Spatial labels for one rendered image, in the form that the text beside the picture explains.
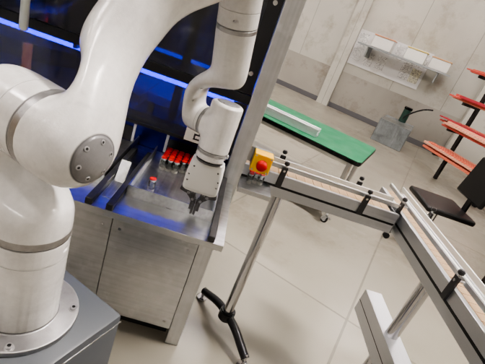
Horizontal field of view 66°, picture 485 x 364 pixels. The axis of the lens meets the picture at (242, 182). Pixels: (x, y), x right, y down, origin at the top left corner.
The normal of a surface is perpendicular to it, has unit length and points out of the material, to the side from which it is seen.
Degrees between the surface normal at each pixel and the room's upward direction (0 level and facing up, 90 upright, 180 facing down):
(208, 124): 88
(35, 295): 90
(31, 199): 30
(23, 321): 90
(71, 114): 48
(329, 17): 90
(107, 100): 60
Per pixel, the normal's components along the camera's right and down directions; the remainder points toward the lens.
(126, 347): 0.33, -0.85
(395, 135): -0.46, 0.23
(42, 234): 0.58, 0.46
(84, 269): -0.04, 0.41
